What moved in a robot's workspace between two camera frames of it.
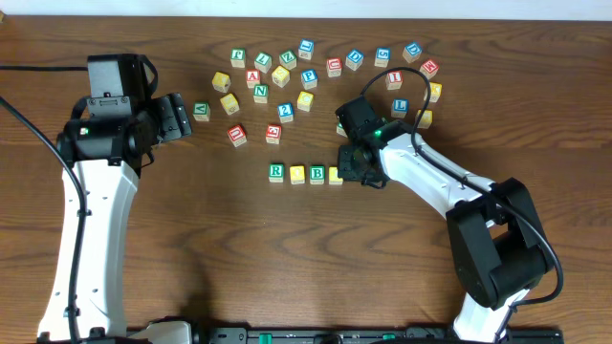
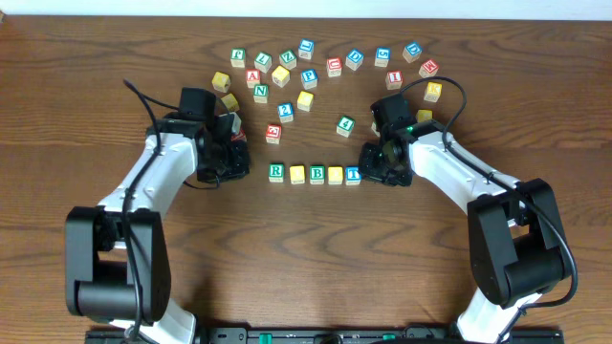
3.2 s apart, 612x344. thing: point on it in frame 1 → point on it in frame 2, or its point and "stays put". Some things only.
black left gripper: x=177 y=117 → x=229 y=163
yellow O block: x=297 y=175 stays put
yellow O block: x=333 y=177 stays put
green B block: x=316 y=175 stays put
